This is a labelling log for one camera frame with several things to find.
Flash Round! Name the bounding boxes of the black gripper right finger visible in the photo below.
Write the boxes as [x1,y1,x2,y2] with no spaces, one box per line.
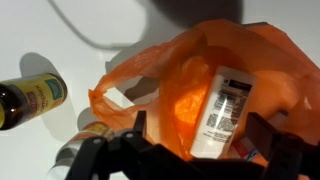
[245,112,320,180]

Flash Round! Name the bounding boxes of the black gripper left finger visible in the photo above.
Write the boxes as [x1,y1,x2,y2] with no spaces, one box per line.
[65,110,158,180]

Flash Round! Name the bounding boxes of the white labelled bottle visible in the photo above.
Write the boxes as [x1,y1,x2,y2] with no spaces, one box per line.
[189,65,257,160]

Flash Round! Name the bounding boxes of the white bottle with orange label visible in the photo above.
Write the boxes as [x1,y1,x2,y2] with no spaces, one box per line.
[45,120,118,180]

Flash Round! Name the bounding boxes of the blue and red printed packet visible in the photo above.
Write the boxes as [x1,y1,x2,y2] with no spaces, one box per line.
[231,137,262,163]

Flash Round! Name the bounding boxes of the orange plastic bag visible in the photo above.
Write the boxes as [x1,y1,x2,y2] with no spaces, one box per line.
[88,19,320,168]

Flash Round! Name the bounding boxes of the brown bottle with yellow cap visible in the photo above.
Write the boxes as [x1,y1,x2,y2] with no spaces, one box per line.
[0,72,69,132]

